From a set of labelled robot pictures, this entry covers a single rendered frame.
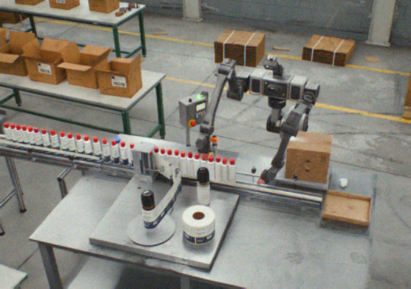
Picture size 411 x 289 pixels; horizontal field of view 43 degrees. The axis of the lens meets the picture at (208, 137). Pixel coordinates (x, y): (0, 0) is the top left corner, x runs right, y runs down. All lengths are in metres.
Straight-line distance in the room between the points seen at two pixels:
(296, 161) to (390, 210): 1.56
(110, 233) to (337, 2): 6.08
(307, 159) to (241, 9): 5.64
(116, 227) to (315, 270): 1.26
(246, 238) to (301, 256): 0.36
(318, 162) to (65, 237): 1.77
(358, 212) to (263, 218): 0.64
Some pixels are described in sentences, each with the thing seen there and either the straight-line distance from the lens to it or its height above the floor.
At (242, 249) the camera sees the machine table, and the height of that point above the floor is 0.83.
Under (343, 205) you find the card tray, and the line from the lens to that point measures 3.65.
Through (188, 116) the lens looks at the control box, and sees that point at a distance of 3.48.
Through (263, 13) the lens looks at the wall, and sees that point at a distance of 8.91.
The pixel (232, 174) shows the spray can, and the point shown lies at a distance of 3.61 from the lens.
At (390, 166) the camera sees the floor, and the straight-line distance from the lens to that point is 5.60.
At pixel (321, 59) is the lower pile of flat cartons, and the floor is 0.06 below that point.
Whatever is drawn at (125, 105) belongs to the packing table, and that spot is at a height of 0.78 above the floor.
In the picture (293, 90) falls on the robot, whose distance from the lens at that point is 3.64.
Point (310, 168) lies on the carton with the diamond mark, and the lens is 3.72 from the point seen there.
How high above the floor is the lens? 3.13
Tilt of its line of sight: 32 degrees down
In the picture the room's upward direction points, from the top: 2 degrees counter-clockwise
